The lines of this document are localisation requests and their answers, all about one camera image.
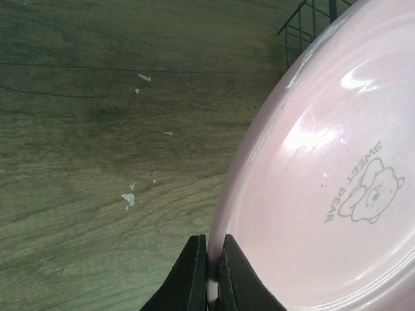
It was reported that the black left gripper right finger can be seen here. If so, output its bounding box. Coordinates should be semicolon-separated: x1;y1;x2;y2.
216;235;287;311

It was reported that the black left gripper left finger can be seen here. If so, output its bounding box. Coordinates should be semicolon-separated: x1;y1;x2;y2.
141;235;208;311

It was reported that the pink plate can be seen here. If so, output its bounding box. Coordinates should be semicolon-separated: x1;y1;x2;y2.
207;1;414;310

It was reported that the grey wire dish rack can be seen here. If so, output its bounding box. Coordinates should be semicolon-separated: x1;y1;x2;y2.
278;0;355;67

